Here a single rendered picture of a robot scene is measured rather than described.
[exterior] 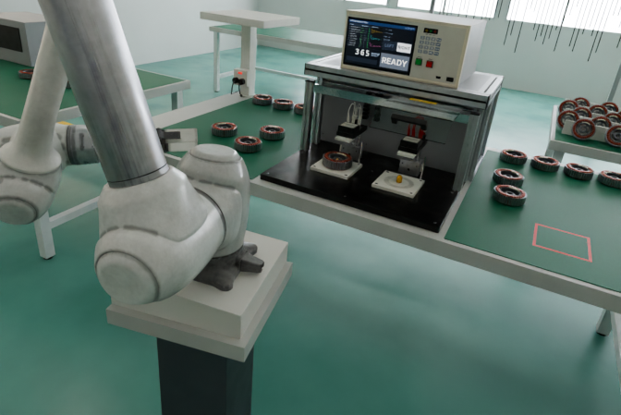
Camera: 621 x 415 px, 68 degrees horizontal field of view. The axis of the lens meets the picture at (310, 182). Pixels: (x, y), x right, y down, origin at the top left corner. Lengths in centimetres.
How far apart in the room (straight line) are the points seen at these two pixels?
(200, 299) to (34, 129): 44
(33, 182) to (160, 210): 30
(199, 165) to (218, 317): 31
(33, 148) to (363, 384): 146
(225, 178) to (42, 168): 33
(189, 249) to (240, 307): 23
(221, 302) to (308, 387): 100
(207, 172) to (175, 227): 18
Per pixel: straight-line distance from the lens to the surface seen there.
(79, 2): 77
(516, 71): 800
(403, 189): 162
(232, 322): 98
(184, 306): 102
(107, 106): 77
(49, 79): 97
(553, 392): 224
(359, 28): 176
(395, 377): 203
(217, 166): 92
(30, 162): 99
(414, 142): 167
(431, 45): 168
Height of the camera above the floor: 144
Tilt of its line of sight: 25 degrees down
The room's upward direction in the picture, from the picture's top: 5 degrees clockwise
